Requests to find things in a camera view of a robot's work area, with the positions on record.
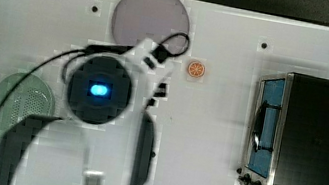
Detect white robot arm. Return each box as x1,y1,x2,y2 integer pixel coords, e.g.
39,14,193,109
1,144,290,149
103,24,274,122
0,39,173,185

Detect green perforated strainer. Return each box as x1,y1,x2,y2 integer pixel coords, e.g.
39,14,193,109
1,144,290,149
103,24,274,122
0,74,55,140

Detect orange slice toy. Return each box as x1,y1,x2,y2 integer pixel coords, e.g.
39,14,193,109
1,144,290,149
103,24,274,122
187,60,206,78

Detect grey round plate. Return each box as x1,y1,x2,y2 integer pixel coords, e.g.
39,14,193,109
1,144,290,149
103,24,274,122
111,0,190,46

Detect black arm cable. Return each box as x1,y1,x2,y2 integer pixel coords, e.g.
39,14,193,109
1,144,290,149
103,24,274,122
0,4,192,185

